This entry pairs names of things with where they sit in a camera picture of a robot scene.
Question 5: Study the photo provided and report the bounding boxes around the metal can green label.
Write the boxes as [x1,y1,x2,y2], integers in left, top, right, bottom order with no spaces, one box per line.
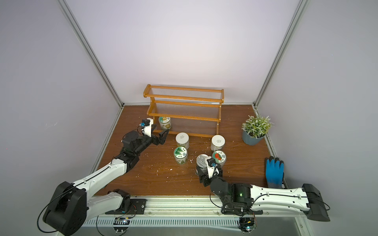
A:
[196,154,209,173]

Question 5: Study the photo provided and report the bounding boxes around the strawberry seed jar red label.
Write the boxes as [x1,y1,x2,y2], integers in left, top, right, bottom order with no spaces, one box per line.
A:
[212,150,226,167]

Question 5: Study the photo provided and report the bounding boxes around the white-lid seed jar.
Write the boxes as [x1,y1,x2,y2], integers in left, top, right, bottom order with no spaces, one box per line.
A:
[175,132,190,149]
[211,135,225,151]

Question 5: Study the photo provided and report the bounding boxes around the mimosa seed jar green label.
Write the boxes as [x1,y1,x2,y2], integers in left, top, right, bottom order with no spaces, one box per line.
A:
[173,146,188,165]

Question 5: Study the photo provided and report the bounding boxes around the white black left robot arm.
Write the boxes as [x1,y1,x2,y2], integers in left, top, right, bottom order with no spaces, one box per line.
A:
[37,126,169,236]

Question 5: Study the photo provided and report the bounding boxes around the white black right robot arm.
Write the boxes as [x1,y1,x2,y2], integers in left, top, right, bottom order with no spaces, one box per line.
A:
[196,166,330,222]

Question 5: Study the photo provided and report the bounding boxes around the sunflower seed jar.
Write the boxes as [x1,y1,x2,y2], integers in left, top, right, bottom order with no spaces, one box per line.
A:
[158,117,172,130]

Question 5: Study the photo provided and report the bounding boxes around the orange wooden three-tier shelf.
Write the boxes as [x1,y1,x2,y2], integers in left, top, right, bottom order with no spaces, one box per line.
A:
[143,84,224,138]

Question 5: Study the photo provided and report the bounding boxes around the blue-grey plant pot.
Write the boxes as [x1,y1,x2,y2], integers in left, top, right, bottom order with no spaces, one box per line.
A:
[242,131,264,146]

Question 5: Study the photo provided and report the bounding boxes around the green artificial plant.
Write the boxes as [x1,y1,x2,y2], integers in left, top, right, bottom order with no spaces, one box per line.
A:
[242,116,273,138]

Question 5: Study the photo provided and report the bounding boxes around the blue black work glove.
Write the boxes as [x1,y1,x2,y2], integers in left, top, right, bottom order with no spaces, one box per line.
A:
[265,156,284,189]

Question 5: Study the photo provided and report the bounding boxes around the right controller board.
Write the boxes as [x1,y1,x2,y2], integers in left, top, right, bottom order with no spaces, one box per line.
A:
[238,217,257,233]

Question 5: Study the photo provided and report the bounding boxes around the controller board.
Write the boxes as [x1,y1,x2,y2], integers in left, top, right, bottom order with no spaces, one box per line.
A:
[238,217,257,233]
[113,217,131,236]

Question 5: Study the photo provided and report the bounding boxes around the left controller board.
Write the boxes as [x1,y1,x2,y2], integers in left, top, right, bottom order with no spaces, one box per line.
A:
[113,217,131,236]

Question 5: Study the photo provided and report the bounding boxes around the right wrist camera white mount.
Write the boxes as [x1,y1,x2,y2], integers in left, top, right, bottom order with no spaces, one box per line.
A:
[206,157,220,179]

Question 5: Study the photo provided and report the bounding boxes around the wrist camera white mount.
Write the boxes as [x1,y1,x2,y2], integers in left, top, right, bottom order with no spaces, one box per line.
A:
[140,118,154,137]
[206,157,220,179]

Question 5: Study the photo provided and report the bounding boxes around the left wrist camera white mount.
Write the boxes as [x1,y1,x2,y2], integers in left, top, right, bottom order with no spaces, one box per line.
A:
[140,118,154,137]

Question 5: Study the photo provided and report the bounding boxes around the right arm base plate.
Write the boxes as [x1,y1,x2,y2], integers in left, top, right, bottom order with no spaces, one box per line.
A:
[221,207,263,216]

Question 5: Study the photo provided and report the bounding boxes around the aluminium front rail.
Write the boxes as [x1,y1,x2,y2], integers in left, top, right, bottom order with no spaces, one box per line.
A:
[85,196,296,219]

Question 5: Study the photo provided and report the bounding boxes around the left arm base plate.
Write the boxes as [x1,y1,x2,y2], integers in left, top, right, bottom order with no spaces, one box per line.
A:
[105,198,147,215]

